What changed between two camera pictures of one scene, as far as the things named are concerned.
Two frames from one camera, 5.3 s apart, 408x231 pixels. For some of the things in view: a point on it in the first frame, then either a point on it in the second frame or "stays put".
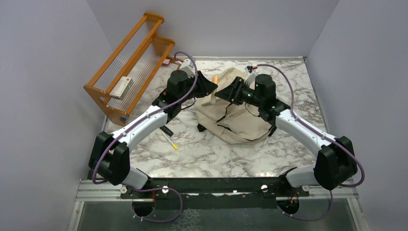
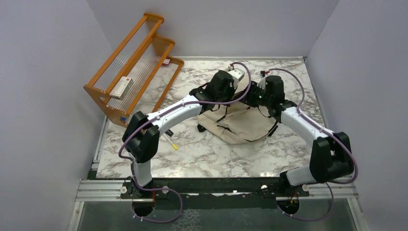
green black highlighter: (168, 131) stays put
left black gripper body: (190, 85) to (227, 95)
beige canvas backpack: (232, 122) stays put
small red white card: (166, 62) stays put
